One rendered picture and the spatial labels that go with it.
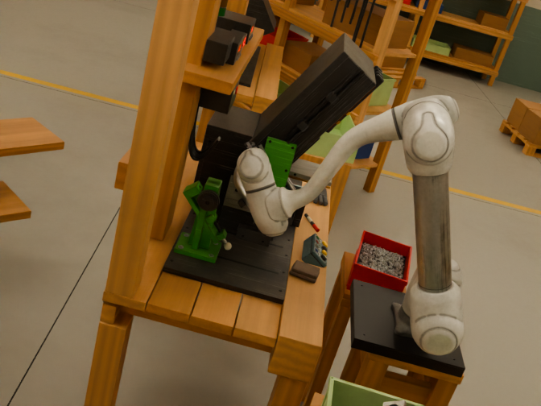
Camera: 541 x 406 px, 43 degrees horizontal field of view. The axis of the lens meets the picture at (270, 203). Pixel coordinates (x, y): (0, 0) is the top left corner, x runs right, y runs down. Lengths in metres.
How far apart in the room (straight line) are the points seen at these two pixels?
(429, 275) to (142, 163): 0.90
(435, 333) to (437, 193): 0.42
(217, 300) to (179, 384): 1.05
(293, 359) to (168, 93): 0.91
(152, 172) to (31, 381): 1.45
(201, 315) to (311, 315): 0.37
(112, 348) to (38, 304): 1.32
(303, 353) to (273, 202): 0.48
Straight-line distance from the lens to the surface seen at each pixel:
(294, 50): 5.86
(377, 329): 2.37
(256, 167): 2.12
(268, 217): 2.19
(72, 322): 3.50
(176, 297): 2.23
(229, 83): 2.15
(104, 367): 2.37
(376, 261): 2.81
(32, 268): 3.84
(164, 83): 1.88
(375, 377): 2.41
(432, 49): 11.31
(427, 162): 1.89
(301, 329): 2.21
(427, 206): 2.00
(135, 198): 2.02
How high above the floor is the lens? 2.15
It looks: 25 degrees down
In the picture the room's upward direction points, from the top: 16 degrees clockwise
